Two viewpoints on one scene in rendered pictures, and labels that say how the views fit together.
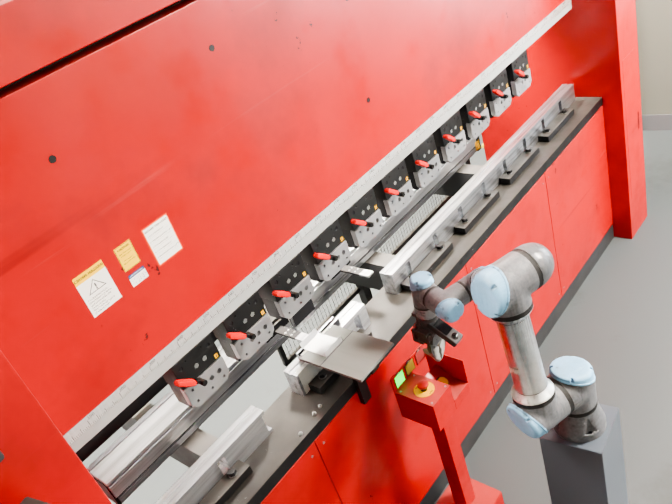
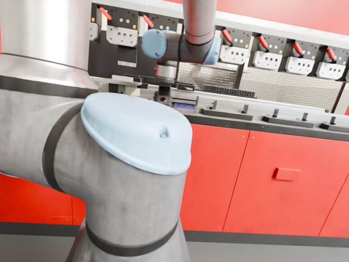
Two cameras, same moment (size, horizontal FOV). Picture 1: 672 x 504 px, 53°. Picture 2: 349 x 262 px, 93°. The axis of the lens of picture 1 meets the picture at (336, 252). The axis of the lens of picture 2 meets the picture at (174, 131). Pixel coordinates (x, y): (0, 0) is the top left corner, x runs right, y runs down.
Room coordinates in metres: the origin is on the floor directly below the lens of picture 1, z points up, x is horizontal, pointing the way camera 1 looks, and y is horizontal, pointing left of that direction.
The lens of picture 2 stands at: (1.22, -0.64, 1.03)
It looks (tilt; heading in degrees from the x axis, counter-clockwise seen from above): 16 degrees down; 35
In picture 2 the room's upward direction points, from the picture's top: 8 degrees clockwise
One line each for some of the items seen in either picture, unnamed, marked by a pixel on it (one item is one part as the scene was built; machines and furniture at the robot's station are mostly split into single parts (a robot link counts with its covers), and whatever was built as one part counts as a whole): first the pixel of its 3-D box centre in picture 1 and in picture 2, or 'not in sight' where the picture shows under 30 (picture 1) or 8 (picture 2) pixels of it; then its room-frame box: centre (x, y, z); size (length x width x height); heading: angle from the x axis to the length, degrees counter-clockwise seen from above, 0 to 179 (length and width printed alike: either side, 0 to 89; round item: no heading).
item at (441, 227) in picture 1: (492, 173); (319, 119); (2.68, -0.78, 0.92); 1.68 x 0.06 x 0.10; 131
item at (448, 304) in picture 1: (448, 302); (163, 46); (1.64, -0.27, 1.13); 0.11 x 0.11 x 0.08; 22
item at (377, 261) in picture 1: (348, 264); not in sight; (2.53, -0.03, 0.81); 0.64 x 0.08 x 0.14; 41
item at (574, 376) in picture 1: (571, 383); (134, 155); (1.35, -0.50, 0.94); 0.13 x 0.12 x 0.14; 112
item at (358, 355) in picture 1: (346, 351); (120, 81); (1.74, 0.08, 1.00); 0.26 x 0.18 x 0.01; 41
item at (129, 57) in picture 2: (301, 311); (127, 56); (1.85, 0.17, 1.13); 0.10 x 0.02 x 0.10; 131
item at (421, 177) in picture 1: (418, 161); (265, 53); (2.36, -0.41, 1.26); 0.15 x 0.09 x 0.17; 131
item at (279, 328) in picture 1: (280, 328); (130, 78); (1.96, 0.27, 1.01); 0.26 x 0.12 x 0.05; 41
